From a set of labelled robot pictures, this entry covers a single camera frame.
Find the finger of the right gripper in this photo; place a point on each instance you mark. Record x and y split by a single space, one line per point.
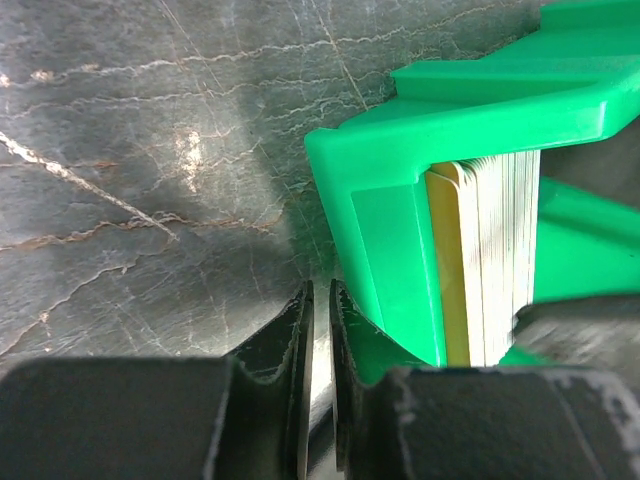
602 331

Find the stack of white cards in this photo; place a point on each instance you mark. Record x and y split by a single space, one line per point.
484 219

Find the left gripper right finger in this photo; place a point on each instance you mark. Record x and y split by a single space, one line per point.
365 423

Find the green plastic bin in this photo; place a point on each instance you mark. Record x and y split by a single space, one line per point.
574 81

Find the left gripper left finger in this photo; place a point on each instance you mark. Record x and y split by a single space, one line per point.
269 401

